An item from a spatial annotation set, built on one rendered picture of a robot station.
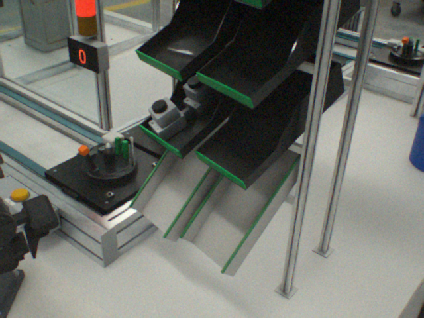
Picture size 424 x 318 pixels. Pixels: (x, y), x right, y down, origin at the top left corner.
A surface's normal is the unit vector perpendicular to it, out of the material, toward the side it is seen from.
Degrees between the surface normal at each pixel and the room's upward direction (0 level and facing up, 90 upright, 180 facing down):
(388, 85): 90
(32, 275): 0
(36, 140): 0
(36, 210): 10
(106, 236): 90
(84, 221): 0
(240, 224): 45
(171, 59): 25
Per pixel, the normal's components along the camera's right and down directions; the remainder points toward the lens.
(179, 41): -0.30, -0.62
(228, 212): -0.51, -0.36
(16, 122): 0.03, -0.84
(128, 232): 0.77, 0.37
